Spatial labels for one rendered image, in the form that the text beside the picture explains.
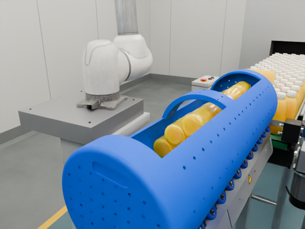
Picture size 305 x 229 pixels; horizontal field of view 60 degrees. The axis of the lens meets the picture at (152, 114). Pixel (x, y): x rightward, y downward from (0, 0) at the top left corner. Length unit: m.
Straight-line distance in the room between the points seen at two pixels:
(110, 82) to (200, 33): 4.72
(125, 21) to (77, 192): 0.88
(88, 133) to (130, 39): 0.50
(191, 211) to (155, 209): 0.08
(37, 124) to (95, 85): 0.28
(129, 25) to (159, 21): 4.84
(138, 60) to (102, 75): 0.22
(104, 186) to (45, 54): 3.42
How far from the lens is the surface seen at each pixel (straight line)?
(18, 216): 2.41
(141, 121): 1.24
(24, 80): 3.66
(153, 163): 0.46
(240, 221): 1.52
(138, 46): 1.26
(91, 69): 1.13
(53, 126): 1.11
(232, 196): 0.90
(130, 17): 1.28
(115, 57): 1.15
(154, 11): 6.16
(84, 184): 0.55
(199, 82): 1.50
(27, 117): 1.21
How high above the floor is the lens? 1.45
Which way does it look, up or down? 21 degrees down
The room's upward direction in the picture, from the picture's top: straight up
